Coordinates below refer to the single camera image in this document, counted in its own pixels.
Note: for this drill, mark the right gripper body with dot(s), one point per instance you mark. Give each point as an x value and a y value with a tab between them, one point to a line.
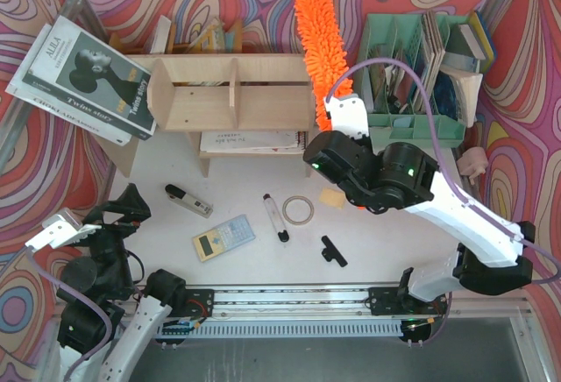
322	154

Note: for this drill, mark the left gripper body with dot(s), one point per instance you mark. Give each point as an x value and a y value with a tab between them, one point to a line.
116	228

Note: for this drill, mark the black and white stapler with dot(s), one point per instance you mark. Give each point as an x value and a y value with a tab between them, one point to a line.
188	201

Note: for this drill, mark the white marker black cap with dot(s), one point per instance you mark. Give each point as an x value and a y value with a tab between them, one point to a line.
275	218

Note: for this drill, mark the orange microfiber duster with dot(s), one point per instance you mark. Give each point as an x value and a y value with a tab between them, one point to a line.
324	54

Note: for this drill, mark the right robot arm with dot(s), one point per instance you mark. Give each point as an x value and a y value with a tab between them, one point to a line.
489	258

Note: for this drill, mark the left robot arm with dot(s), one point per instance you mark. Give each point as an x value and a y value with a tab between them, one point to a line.
107	323

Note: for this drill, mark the wooden bookshelf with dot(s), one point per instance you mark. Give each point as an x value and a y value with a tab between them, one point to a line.
194	93

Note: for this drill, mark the yellow sticky note pad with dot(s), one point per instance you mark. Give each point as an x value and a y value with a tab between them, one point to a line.
333	198

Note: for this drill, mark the open book beside organizer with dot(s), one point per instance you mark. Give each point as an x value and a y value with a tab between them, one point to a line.
456	93

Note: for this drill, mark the black plastic clip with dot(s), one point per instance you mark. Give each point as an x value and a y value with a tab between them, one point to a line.
330	252

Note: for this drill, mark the green desk organizer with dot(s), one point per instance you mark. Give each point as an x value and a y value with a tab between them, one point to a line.
395	108

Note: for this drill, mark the grey pocket calculator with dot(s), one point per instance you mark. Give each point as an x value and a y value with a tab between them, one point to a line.
223	237

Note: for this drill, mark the spiral notebook on lower shelf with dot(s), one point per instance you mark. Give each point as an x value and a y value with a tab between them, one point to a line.
254	142

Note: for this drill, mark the Twins story magazine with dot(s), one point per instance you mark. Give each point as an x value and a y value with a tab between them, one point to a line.
85	73

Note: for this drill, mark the blue yellow book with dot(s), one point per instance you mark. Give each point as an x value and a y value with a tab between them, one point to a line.
471	38

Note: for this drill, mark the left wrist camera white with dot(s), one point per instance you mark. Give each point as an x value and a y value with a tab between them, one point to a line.
63	228

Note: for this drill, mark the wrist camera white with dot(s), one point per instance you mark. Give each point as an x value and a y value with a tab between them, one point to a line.
348	115
63	228

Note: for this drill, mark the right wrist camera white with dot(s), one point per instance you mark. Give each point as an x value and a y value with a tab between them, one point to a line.
348	115

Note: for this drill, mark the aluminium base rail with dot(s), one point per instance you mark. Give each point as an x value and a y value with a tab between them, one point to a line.
341	302

